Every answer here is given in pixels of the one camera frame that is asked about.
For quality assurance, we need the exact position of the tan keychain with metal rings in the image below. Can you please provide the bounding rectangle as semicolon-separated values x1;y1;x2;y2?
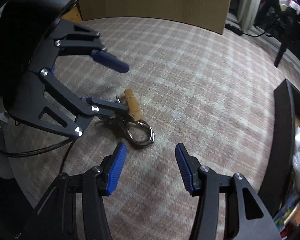
99;88;155;148

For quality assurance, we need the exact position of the black storage bin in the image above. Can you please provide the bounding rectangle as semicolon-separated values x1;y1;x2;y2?
258;79;300;232

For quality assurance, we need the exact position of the cardboard box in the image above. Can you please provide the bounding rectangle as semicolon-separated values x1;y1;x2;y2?
79;0;230;34

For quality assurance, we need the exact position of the black power strip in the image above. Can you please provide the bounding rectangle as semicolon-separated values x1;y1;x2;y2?
225;23;244;36

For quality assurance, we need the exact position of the black desk leg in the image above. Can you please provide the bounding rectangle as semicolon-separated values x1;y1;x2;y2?
274;27;290;67

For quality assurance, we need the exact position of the black cable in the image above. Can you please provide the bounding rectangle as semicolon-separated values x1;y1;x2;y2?
0;127;79;176

